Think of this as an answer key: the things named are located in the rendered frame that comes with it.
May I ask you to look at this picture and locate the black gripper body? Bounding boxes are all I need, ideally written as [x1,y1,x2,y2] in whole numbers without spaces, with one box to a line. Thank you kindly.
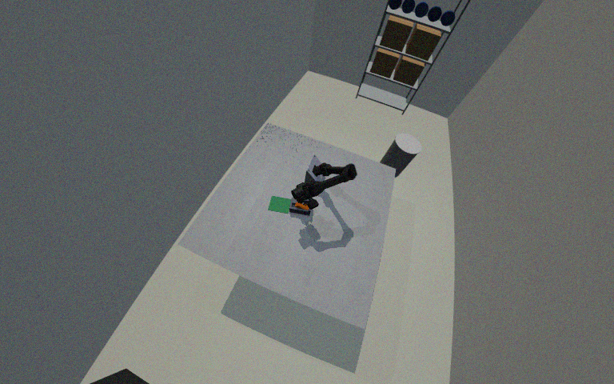
[296,182,319,210]

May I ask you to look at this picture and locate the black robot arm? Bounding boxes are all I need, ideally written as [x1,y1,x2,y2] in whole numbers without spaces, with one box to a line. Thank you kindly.
[291,162,357,204]

